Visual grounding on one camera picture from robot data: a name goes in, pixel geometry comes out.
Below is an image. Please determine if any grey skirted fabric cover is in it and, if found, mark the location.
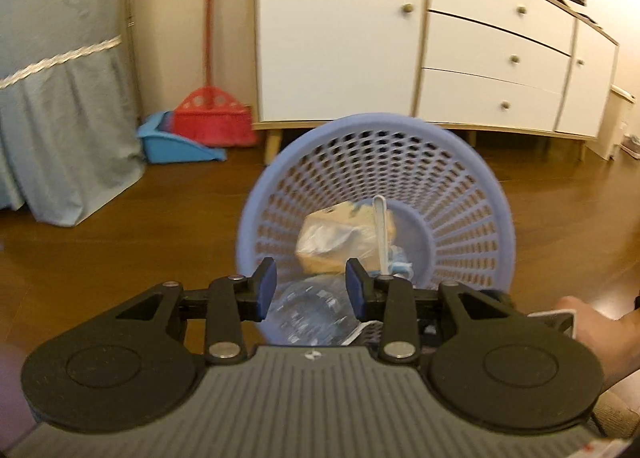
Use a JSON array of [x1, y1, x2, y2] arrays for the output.
[[1, 0, 144, 227]]

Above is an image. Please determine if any purple plastic waste basket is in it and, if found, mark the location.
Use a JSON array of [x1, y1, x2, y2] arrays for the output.
[[235, 112, 518, 348]]

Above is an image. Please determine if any plastic bag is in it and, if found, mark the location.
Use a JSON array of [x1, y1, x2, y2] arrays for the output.
[[295, 200, 381, 275]]

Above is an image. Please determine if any clear plastic water bottle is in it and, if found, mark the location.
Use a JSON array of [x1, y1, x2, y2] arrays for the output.
[[260, 274, 360, 346]]

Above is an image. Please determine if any blue face mask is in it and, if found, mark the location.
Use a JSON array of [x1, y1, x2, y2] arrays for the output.
[[388, 245, 413, 281]]

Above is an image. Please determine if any white wooden cabinet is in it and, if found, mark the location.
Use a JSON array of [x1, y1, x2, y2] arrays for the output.
[[255, 0, 618, 160]]

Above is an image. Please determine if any red broom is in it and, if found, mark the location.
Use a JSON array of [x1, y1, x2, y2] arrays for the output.
[[171, 0, 257, 148]]

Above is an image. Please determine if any person's right hand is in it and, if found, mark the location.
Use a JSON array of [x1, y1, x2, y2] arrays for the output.
[[555, 296, 640, 391]]

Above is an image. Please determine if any white plastic spoon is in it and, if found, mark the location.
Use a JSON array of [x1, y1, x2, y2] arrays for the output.
[[372, 195, 390, 276]]

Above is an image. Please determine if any blue dustpan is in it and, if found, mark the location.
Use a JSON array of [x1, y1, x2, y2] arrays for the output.
[[137, 111, 227, 164]]

